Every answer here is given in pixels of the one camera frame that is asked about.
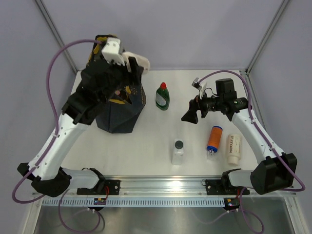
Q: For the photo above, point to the aluminium mounting rail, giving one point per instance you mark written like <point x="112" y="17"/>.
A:
<point x="129" y="186"/>

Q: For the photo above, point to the orange blue tube bottle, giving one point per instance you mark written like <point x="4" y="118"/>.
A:
<point x="214" y="140"/>

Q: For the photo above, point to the beige bottle round cap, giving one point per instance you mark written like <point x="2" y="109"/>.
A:
<point x="141" y="61"/>

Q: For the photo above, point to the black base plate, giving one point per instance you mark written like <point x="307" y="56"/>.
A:
<point x="112" y="186"/>
<point x="221" y="187"/>

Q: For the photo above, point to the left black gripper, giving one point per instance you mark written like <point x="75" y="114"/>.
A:
<point x="129" y="78"/>

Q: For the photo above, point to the slotted grey cable duct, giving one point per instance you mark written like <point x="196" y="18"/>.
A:
<point x="136" y="202"/>

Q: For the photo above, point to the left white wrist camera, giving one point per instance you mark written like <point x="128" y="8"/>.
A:
<point x="112" y="51"/>

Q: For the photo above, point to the clear bottle black cap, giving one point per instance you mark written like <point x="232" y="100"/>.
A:
<point x="178" y="152"/>

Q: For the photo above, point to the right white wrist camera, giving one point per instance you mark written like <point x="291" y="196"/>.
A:
<point x="201" y="88"/>

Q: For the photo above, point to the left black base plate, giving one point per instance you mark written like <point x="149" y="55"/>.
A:
<point x="112" y="186"/>

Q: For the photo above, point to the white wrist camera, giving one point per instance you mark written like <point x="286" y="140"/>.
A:
<point x="112" y="51"/>
<point x="201" y="88"/>

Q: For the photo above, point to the cream Murrayle bottle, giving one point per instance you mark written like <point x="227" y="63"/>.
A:
<point x="233" y="149"/>

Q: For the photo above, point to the dark blue canvas bag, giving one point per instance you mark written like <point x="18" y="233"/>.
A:
<point x="119" y="117"/>

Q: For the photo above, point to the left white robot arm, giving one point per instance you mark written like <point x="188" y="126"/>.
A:
<point x="80" y="110"/>

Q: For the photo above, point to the green dish soap bottle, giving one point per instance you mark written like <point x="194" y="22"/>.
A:
<point x="162" y="97"/>

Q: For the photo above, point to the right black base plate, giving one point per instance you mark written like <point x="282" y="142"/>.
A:
<point x="221" y="187"/>

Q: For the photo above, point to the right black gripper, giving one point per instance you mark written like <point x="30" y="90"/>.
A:
<point x="191" y="116"/>

